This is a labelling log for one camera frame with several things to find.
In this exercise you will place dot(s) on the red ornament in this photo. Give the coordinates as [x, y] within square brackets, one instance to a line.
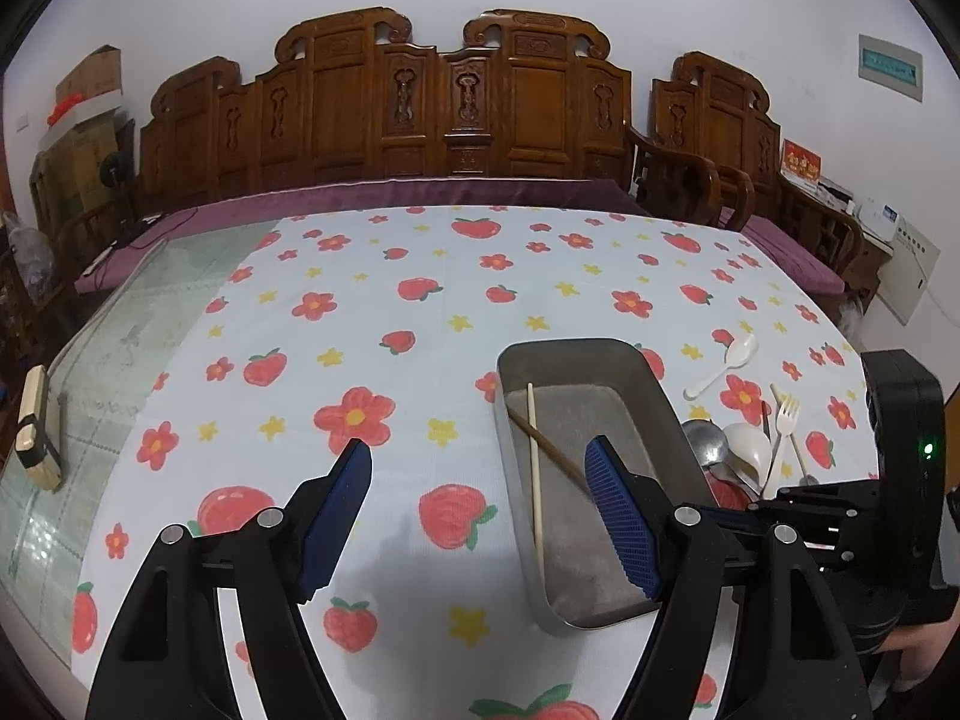
[64, 109]

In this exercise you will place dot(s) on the carved wooden armchair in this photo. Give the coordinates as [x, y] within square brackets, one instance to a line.
[720, 120]

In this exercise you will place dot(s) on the wall electrical panel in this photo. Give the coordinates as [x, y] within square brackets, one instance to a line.
[891, 66]

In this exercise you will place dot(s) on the red card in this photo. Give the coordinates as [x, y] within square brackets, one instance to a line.
[801, 159]

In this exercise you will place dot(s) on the light wooden chopstick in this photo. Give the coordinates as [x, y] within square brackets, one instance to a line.
[534, 480]

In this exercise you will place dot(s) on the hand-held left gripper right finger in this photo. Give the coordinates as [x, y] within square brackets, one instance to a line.
[622, 517]

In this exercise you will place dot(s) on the small brown cardboard box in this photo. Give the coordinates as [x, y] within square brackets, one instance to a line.
[90, 75]

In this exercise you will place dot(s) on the large cardboard box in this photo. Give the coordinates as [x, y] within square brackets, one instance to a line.
[75, 165]

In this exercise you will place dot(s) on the wooden block brush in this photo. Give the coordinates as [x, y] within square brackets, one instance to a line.
[36, 427]

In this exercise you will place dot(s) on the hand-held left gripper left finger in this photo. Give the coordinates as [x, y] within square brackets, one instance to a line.
[341, 510]

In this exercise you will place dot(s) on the metal tray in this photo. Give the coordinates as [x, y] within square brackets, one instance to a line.
[570, 420]

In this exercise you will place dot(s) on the person's right hand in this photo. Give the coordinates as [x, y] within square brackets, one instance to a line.
[930, 675]

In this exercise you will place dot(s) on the small white spoon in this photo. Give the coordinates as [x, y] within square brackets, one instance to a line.
[739, 352]

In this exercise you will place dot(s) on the large white ladle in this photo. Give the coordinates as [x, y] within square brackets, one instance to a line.
[746, 446]

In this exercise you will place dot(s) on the purple armchair cushion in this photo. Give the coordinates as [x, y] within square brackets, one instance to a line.
[787, 251]

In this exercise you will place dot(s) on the clear plastic bag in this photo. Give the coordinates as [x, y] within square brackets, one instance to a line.
[26, 255]

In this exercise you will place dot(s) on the white plastic fork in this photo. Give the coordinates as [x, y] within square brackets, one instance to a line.
[786, 420]

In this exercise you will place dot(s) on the metal ladle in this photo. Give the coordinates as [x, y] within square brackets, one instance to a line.
[705, 442]

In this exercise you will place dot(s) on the dark brown chopstick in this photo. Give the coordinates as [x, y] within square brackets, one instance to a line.
[551, 450]

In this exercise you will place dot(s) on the floral strawberry print tablecloth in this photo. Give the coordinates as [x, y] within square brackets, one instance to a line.
[450, 300]

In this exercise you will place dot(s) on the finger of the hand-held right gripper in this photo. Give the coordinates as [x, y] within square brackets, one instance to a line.
[844, 551]
[821, 502]

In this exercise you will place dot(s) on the carved wooden bench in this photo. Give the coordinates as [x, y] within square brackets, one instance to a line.
[420, 112]

